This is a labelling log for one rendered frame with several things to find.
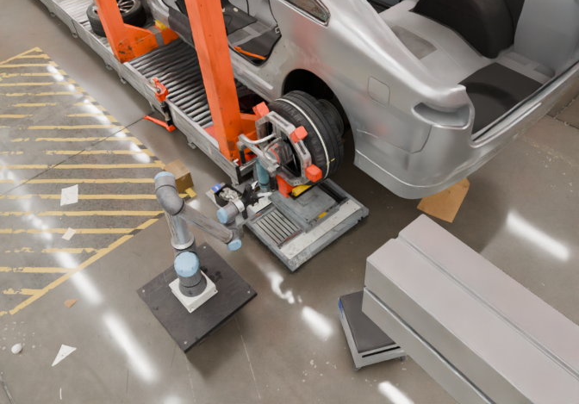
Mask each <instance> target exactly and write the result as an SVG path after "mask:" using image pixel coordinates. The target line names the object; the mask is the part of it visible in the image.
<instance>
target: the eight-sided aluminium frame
mask: <svg viewBox="0 0 579 404"><path fill-rule="evenodd" d="M267 121H269V122H271V123H272V124H274V125H275V126H276V127H278V128H279V129H281V130H282V131H283V132H284V133H285V134H286V135H287V136H288V138H289V140H290V142H291V144H292V146H293V147H294V148H295V150H296V153H297V154H298V156H299V158H300V160H301V171H302V176H301V177H295V176H294V175H293V174H291V173H290V172H289V171H288V170H286V169H285V168H284V167H283V166H282V171H280V172H279V173H278V175H279V176H280V177H281V178H282V179H284V180H285V181H286V182H287V183H288V184H289V185H291V186H293V187H294V186H296V185H300V184H305V183H307V182H308V181H310V179H308V178H307V177H306V176H305V169H306V168H307V167H309V166H310V165H311V156H310V153H309V151H308V150H307V148H306V147H305V145H304V143H303V142H302V140H300V141H298V142H297V143H298V144H297V143H294V141H293V140H292V139H291V138H290V134H291V133H292V132H293V131H294V130H295V127H294V126H293V125H292V124H290V123H288V122H287V121H286V120H285V119H284V118H282V117H281V116H280V115H278V114H277V113H276V112H274V111H271V112H270V113H269V114H267V115H265V116H263V117H262V118H260V119H258V120H256V121H255V126H256V132H257V138H258V140H262V139H263V138H265V137H267V136H266V129H265V123H266V122H267ZM280 122H281V123H280ZM267 145H268V141H266V142H264V143H261V144H258V146H259V148H260V149H261V151H263V150H264V148H265V147H266V146H267ZM300 148H301V149H300ZM287 176H288V177H287Z"/></svg>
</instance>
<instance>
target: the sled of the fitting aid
mask: <svg viewBox="0 0 579 404"><path fill-rule="evenodd" d="M278 190H279V186H277V190H276V191H278ZM276 191H275V192H276ZM270 192H271V191H270ZM275 192H271V195H269V196H268V200H270V201H271V202H272V203H273V204H274V205H275V206H276V207H277V208H279V209H280V210H281V211H282V212H283V213H284V214H285V215H286V216H288V217H289V218H290V219H291V220H292V221H293V222H294V223H295V224H296V225H297V226H299V228H301V230H303V232H305V233H309V232H310V231H312V230H313V229H315V228H316V227H318V226H319V225H320V224H321V223H322V222H324V221H325V220H327V219H328V218H330V217H331V216H332V215H334V214H336V213H337V212H338V211H339V204H338V203H337V202H334V205H333V206H331V207H330V208H328V209H327V210H325V211H324V212H322V213H321V214H319V215H318V216H316V217H315V218H313V220H311V221H310V222H308V223H307V222H305V221H304V220H303V219H302V218H301V217H300V216H299V215H297V214H296V213H295V212H294V211H293V210H292V209H291V208H289V207H288V206H287V205H286V204H285V203H284V202H282V201H281V200H280V199H279V198H278V197H277V196H276V193H275Z"/></svg>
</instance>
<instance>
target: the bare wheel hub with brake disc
mask: <svg viewBox="0 0 579 404"><path fill-rule="evenodd" d="M318 102H320V103H321V104H322V106H323V107H324V108H325V109H326V110H327V112H328V114H330V116H332V118H333V121H334V122H335V124H336V126H337V129H338V130H339V133H340V136H342V134H343V132H344V125H343V121H342V119H341V116H340V114H339V112H338V110H337V109H336V108H335V107H334V106H333V105H332V104H331V103H330V102H328V101H327V100H324V99H320V100H318Z"/></svg>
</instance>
